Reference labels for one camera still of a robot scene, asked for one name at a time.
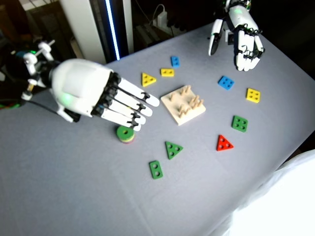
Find blue square block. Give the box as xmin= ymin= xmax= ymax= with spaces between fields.
xmin=218 ymin=75 xmax=235 ymax=91

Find white power adapter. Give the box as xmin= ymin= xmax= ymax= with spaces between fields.
xmin=152 ymin=13 xmax=170 ymax=28

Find grey table cloth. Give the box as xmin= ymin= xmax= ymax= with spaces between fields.
xmin=0 ymin=22 xmax=315 ymax=236

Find green triangle block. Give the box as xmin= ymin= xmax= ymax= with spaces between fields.
xmin=165 ymin=141 xmax=184 ymax=160

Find wooden peg board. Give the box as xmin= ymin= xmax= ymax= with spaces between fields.
xmin=160 ymin=85 xmax=206 ymax=126

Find green round discs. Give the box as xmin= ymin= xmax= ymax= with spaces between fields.
xmin=116 ymin=125 xmax=135 ymax=145

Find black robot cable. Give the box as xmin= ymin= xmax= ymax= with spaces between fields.
xmin=23 ymin=98 xmax=61 ymax=116

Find bright white fabric sheet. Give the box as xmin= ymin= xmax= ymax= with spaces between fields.
xmin=209 ymin=149 xmax=315 ymax=236

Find green two-hole rectangle block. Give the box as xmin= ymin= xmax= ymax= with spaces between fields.
xmin=149 ymin=160 xmax=164 ymax=180

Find green square block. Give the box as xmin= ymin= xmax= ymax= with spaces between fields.
xmin=231 ymin=115 xmax=249 ymax=133

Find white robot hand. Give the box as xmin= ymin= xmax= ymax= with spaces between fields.
xmin=50 ymin=58 xmax=160 ymax=132
xmin=208 ymin=5 xmax=266 ymax=72

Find white cabinet with blue light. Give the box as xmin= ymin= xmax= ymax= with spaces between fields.
xmin=59 ymin=0 xmax=135 ymax=65

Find red triangle block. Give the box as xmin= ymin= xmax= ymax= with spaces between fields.
xmin=216 ymin=134 xmax=234 ymax=152

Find yellow square block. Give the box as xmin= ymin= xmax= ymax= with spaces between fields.
xmin=246 ymin=88 xmax=261 ymax=104

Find green robot cable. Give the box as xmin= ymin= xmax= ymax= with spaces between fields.
xmin=0 ymin=102 xmax=22 ymax=110

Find yellow triangle block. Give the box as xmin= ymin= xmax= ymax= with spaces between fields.
xmin=141 ymin=72 xmax=158 ymax=88

